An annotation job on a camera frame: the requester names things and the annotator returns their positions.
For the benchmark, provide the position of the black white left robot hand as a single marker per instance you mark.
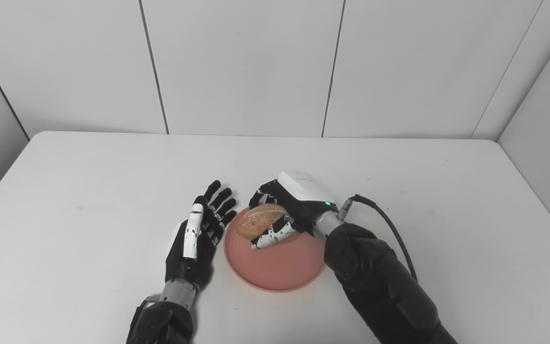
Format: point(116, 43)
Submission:
point(182, 265)

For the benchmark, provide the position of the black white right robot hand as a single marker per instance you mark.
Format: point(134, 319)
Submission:
point(306, 200)

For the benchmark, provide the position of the golden bread roll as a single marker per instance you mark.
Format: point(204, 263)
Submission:
point(258, 220)

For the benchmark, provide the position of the pink round plate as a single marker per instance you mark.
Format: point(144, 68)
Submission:
point(280, 267)

